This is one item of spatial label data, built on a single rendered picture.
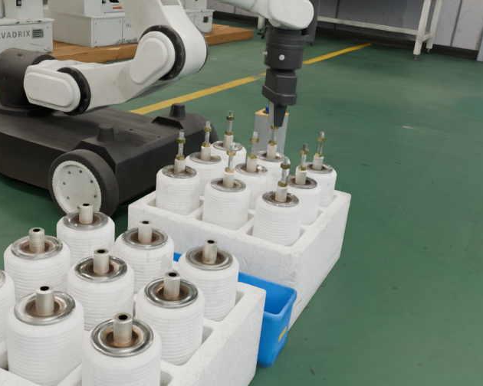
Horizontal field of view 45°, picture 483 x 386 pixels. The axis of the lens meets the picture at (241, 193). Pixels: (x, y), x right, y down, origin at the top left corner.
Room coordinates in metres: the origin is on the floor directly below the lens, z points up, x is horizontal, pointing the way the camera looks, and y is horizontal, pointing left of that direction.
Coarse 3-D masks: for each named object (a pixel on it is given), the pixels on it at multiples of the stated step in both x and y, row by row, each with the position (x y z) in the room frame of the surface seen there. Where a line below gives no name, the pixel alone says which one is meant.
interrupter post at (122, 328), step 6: (120, 312) 0.59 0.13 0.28; (114, 318) 0.57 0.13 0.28; (120, 318) 0.58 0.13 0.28; (126, 318) 0.58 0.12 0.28; (132, 318) 0.58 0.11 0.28; (114, 324) 0.57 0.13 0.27; (120, 324) 0.57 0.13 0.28; (126, 324) 0.57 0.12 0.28; (114, 330) 0.57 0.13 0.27; (120, 330) 0.57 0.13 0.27; (126, 330) 0.57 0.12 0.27; (114, 336) 0.57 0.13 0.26; (120, 336) 0.57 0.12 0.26; (126, 336) 0.57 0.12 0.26; (120, 342) 0.57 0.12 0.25; (126, 342) 0.57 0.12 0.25
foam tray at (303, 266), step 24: (336, 192) 1.33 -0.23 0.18; (144, 216) 1.11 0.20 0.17; (168, 216) 1.09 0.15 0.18; (192, 216) 1.10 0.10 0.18; (336, 216) 1.21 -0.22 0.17; (192, 240) 1.06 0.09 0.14; (216, 240) 1.04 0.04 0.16; (240, 240) 1.02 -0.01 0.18; (264, 240) 1.02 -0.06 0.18; (312, 240) 1.05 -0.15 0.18; (336, 240) 1.26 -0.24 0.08; (240, 264) 1.02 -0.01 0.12; (264, 264) 1.00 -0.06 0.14; (288, 264) 0.98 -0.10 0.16; (312, 264) 1.08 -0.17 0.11; (312, 288) 1.11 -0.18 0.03
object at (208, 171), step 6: (186, 162) 1.25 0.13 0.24; (192, 162) 1.24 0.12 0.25; (222, 162) 1.26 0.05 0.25; (198, 168) 1.23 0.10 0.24; (204, 168) 1.23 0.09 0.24; (210, 168) 1.23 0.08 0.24; (216, 168) 1.24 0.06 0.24; (222, 168) 1.25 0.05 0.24; (204, 174) 1.22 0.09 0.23; (210, 174) 1.23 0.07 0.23; (216, 174) 1.24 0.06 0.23; (222, 174) 1.26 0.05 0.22; (204, 180) 1.23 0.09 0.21; (210, 180) 1.23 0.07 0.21; (204, 186) 1.23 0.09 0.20; (204, 192) 1.23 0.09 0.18
